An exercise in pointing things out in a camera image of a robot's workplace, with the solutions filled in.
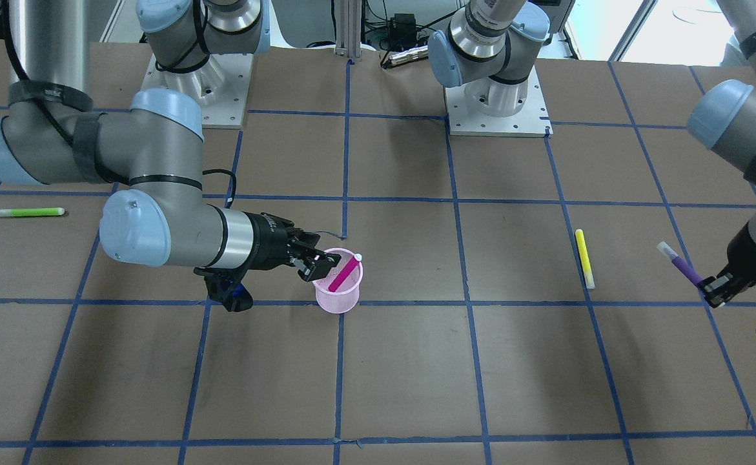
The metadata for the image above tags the purple highlighter pen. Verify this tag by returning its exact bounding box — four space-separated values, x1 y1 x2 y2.
656 241 704 288

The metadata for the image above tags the yellow highlighter pen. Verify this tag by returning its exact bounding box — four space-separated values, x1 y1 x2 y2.
573 229 596 289

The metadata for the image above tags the green highlighter pen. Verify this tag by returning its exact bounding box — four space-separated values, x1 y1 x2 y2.
0 208 66 218

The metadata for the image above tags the aluminium profile post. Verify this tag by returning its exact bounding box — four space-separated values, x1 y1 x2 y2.
333 0 365 64

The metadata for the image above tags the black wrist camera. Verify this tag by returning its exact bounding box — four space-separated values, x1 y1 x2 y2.
194 267 254 313

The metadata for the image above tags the pink highlighter pen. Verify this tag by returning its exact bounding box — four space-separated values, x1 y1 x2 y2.
327 253 363 293

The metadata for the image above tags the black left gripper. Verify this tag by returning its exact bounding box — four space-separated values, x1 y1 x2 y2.
700 226 756 308

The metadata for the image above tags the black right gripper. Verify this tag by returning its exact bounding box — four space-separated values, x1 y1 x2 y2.
249 212 342 282

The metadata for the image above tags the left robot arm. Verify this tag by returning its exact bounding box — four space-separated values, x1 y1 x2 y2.
427 1 756 308

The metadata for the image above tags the pink mesh cup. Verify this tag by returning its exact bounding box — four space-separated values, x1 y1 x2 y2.
312 248 363 314

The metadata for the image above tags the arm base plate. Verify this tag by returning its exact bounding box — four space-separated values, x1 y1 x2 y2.
444 68 554 138
141 54 254 129

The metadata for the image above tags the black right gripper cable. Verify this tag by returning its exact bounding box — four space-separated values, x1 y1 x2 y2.
202 169 238 209

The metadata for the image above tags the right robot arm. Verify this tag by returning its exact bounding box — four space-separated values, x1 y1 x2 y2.
0 1 340 282

